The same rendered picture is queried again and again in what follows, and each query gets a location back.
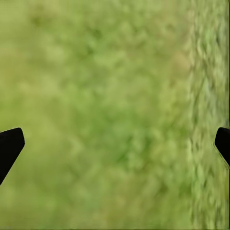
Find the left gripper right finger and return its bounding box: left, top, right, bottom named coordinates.
left=215, top=127, right=230, bottom=166

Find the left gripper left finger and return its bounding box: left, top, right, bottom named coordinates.
left=0, top=127, right=25, bottom=185

